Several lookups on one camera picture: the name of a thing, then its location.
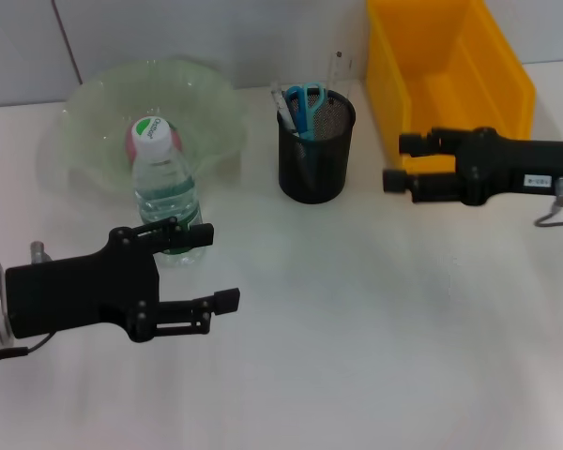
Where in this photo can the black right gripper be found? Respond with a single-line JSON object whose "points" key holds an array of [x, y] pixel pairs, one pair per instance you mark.
{"points": [[521, 164]]}

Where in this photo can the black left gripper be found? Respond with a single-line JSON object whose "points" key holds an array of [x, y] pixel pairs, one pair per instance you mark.
{"points": [[84, 290]]}

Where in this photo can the clear green-label water bottle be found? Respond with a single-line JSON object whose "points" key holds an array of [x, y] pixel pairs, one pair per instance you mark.
{"points": [[166, 187]]}

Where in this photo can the blue sheathed scissors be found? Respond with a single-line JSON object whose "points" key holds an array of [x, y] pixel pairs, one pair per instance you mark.
{"points": [[305, 112]]}

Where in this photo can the transparent plastic ruler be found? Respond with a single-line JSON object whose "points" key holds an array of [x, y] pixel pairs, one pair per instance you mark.
{"points": [[338, 70]]}

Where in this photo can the pink peach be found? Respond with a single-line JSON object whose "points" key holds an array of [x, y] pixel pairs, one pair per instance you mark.
{"points": [[178, 143]]}

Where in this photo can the grey white ballpoint pen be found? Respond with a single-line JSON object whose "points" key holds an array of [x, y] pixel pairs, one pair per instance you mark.
{"points": [[284, 110]]}

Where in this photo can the black mesh pen holder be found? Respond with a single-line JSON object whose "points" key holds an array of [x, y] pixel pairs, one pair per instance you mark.
{"points": [[314, 164]]}

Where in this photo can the green glass fruit bowl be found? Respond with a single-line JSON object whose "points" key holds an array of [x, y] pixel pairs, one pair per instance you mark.
{"points": [[98, 108]]}

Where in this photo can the yellow plastic bin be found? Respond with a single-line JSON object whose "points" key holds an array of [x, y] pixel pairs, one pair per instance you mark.
{"points": [[464, 84]]}

